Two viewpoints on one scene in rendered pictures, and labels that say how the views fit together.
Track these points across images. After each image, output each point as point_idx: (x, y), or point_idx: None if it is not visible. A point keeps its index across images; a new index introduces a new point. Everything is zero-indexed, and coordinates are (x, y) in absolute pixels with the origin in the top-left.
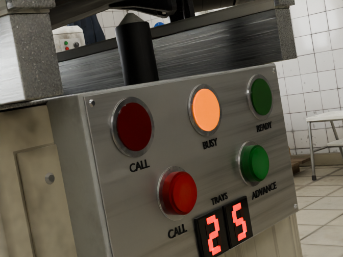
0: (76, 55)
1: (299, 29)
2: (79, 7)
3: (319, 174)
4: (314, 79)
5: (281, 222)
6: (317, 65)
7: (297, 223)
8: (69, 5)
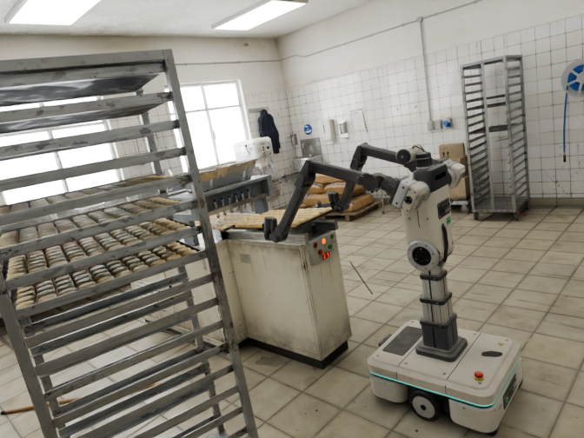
0: None
1: (380, 135)
2: None
3: (387, 209)
4: (387, 161)
5: (335, 253)
6: None
7: (368, 236)
8: None
